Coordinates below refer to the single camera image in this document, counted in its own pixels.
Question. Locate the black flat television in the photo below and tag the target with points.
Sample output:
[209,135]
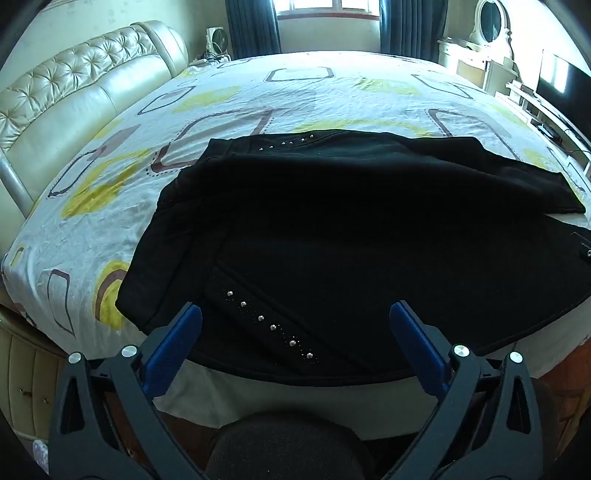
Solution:
[565,92]

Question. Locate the dark cloth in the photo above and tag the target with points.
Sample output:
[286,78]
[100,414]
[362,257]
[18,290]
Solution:
[291,447]

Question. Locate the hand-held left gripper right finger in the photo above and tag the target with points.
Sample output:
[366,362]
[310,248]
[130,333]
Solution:
[418,347]

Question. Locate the bed with patterned sheet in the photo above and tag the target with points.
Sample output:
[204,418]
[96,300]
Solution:
[115,184]

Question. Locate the white television stand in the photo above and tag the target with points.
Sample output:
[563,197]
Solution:
[549,113]

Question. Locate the cream bedside cabinet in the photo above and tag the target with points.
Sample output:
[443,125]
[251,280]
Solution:
[27,383]

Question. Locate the bright window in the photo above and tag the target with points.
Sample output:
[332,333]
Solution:
[323,5]

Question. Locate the white vanity dresser with mirror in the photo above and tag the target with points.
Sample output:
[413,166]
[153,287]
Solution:
[475,55]

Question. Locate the cream tufted leather headboard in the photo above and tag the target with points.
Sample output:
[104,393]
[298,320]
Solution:
[69,92]

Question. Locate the white fan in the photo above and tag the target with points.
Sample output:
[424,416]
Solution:
[218,42]

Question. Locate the black studded pants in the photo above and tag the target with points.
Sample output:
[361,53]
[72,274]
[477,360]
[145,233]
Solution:
[323,230]

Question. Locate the dark blue curtain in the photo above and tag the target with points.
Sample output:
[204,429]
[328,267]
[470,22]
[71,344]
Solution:
[408,27]
[251,27]

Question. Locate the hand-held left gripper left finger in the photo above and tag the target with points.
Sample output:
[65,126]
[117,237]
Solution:
[171,347]

